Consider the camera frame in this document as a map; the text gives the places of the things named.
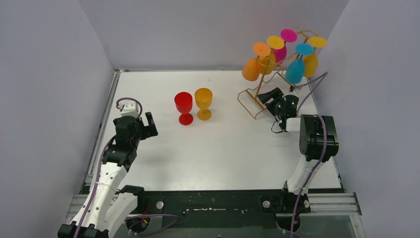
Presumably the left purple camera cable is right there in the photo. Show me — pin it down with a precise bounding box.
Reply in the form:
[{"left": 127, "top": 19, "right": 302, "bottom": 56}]
[{"left": 72, "top": 97, "right": 144, "bottom": 238}]

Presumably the red wine glass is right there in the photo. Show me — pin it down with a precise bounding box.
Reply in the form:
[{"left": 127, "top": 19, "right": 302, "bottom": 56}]
[{"left": 174, "top": 92, "right": 194, "bottom": 125}]

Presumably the yellow wine glass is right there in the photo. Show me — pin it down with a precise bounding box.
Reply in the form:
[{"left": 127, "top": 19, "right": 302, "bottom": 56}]
[
  {"left": 303, "top": 36, "right": 327, "bottom": 78},
  {"left": 194, "top": 88, "right": 213, "bottom": 120},
  {"left": 257, "top": 35, "right": 285, "bottom": 75}
]

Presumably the cyan wine glass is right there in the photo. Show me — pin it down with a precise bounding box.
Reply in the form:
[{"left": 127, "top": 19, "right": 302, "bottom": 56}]
[{"left": 285, "top": 43, "right": 314, "bottom": 84}]

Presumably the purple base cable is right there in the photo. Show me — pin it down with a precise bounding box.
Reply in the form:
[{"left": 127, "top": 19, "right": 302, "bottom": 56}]
[{"left": 124, "top": 214, "right": 179, "bottom": 237}]

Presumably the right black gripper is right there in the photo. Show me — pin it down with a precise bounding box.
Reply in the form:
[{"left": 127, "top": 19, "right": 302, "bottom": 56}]
[{"left": 259, "top": 89, "right": 286, "bottom": 118}]

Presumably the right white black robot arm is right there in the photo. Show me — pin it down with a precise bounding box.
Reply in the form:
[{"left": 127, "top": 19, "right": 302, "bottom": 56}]
[{"left": 257, "top": 88, "right": 339, "bottom": 213}]

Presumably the magenta wine glass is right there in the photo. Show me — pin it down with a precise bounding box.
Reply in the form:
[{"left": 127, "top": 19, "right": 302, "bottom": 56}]
[{"left": 273, "top": 29, "right": 298, "bottom": 66}]

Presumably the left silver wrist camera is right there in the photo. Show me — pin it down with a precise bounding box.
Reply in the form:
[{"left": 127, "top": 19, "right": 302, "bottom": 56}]
[{"left": 118, "top": 101, "right": 140, "bottom": 118}]

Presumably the gold wire glass rack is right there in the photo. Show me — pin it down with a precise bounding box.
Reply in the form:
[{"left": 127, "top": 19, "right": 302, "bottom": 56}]
[{"left": 237, "top": 27, "right": 320, "bottom": 119}]

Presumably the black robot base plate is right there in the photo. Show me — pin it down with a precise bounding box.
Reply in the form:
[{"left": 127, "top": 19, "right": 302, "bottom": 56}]
[{"left": 132, "top": 189, "right": 311, "bottom": 230}]

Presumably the yellow wine glass behind orange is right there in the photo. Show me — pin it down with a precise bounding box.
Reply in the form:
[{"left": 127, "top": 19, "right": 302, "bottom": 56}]
[{"left": 257, "top": 35, "right": 285, "bottom": 75}]

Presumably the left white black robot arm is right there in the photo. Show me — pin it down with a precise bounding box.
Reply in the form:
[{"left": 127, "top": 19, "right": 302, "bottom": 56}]
[{"left": 57, "top": 112, "right": 158, "bottom": 238}]

